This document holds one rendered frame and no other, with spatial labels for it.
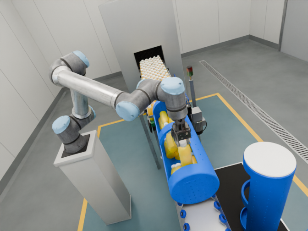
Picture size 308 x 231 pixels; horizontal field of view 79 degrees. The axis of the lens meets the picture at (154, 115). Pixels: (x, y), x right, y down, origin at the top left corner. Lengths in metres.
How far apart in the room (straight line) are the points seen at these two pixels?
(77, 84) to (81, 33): 4.97
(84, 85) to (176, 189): 0.72
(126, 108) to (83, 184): 1.29
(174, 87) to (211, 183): 0.61
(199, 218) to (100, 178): 0.96
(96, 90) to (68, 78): 0.21
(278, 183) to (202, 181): 0.47
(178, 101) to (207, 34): 5.53
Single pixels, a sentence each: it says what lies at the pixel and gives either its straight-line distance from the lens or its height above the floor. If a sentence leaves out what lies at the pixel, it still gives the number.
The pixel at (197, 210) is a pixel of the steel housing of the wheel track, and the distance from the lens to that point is 1.27.
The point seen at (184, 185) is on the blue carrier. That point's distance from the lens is 1.08.
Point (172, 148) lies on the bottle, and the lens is 1.36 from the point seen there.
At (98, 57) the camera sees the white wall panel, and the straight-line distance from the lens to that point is 5.98.
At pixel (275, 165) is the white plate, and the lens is 1.35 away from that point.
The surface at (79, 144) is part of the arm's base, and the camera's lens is 1.69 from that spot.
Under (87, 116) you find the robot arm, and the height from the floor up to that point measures 1.33.
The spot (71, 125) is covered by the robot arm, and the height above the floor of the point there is 1.32.
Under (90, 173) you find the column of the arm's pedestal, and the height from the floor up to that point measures 0.88.
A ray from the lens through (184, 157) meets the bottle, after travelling 1.03.
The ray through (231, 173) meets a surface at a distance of 2.37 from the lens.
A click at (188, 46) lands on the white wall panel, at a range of 6.12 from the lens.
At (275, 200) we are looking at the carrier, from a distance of 1.51.
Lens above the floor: 2.06
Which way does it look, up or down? 34 degrees down
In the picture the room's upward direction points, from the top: 17 degrees counter-clockwise
